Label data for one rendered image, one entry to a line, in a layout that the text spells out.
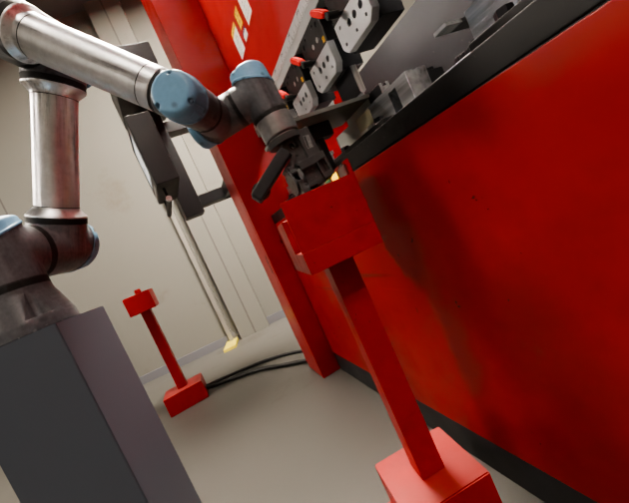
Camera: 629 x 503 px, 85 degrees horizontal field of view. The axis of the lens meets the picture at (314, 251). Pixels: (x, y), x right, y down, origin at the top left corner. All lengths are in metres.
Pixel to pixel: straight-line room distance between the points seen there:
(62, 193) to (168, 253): 2.78
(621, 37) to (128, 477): 0.92
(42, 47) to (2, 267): 0.38
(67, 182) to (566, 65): 0.90
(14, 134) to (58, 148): 3.40
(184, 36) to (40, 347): 1.63
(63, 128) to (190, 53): 1.18
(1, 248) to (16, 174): 3.43
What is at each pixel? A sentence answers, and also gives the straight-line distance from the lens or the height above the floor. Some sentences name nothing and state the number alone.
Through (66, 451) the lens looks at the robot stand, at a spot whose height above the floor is 0.56.
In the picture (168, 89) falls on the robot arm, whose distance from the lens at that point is 0.63.
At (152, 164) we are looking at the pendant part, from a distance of 1.93.
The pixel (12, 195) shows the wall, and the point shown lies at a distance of 4.25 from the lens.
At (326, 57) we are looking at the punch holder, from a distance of 1.09.
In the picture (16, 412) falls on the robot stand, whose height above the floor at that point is 0.66.
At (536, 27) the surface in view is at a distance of 0.52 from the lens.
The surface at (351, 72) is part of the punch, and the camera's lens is 1.05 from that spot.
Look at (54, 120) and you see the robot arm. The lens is 0.94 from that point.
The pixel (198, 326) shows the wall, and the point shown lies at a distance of 3.70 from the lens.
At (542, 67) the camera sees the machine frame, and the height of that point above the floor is 0.81.
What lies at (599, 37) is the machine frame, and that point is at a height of 0.80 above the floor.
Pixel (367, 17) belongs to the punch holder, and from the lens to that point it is 0.91.
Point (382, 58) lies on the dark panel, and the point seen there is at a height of 1.29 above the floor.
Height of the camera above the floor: 0.75
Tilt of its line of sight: 4 degrees down
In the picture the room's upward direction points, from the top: 24 degrees counter-clockwise
